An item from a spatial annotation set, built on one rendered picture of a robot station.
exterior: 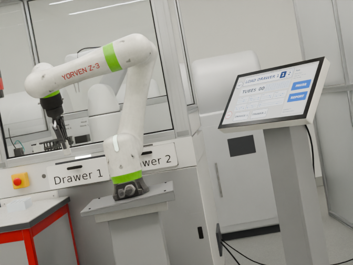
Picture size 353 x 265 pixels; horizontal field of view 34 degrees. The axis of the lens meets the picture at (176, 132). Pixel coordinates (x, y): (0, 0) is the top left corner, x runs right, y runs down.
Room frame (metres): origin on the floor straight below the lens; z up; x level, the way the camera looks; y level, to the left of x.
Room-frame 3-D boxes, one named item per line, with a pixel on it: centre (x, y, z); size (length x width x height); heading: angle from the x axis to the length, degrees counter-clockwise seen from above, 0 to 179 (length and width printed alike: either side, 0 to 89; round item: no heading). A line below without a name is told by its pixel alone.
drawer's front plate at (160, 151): (2.83, 0.17, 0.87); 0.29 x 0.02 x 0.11; 84
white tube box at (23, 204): (2.69, 0.78, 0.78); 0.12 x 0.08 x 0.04; 179
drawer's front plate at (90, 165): (2.73, 0.49, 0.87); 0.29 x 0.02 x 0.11; 84
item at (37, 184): (3.34, 0.39, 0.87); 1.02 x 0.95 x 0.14; 84
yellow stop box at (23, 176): (2.88, 0.81, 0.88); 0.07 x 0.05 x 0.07; 84
